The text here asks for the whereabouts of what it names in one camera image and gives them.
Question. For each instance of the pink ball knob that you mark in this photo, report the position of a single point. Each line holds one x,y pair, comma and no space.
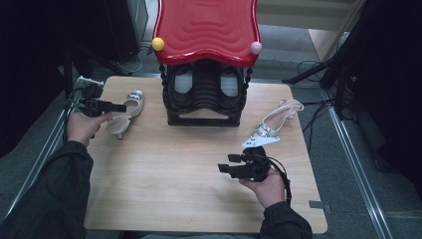
255,48

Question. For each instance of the white jewelled slingback heel shoe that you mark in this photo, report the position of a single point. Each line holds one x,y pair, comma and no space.
127,116
272,124

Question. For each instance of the metal floor rail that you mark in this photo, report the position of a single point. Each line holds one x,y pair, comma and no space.
33,166
358,166

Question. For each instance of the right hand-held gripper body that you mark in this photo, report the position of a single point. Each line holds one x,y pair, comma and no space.
253,167

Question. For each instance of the black leather lace-up shoe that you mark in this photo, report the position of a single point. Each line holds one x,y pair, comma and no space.
183,83
230,84

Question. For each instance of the black curtain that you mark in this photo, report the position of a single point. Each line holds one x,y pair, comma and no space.
391,83

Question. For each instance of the black tripod stand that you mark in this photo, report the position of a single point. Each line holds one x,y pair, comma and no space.
318,68

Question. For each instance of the person's left hand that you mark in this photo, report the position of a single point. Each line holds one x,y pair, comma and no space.
81,127

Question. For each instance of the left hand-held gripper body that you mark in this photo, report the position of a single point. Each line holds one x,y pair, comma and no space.
91,103

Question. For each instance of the person's right hand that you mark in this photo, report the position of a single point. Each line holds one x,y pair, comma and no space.
268,189

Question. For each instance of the beige board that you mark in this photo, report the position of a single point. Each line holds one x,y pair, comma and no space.
323,43

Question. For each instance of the dark curtain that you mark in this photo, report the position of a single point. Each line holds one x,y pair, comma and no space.
33,66

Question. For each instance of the yellow ball knob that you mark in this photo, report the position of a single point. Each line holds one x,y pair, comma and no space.
158,44

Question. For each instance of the red and black shoe rack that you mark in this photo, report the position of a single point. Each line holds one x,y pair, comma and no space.
205,30

